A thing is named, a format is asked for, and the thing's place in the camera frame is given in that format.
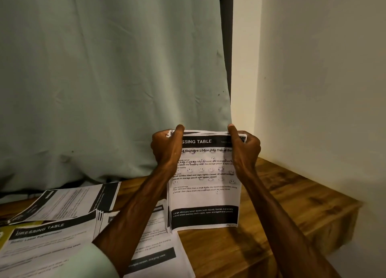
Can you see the yellow patterned folder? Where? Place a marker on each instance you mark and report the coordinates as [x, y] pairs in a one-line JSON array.
[[7, 231]]

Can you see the person's left forearm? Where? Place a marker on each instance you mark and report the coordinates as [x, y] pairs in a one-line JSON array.
[[129, 226]]

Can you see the single sheet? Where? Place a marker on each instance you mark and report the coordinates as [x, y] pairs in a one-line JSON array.
[[66, 201]]

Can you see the pale green curtain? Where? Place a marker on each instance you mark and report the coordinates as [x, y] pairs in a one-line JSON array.
[[108, 76]]

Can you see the person's right hand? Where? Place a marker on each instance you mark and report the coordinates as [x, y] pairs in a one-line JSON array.
[[244, 151]]

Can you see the person's left hand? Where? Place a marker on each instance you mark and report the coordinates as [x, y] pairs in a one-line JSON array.
[[166, 151]]

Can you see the person's right forearm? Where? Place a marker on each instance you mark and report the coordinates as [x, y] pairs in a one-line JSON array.
[[289, 232]]

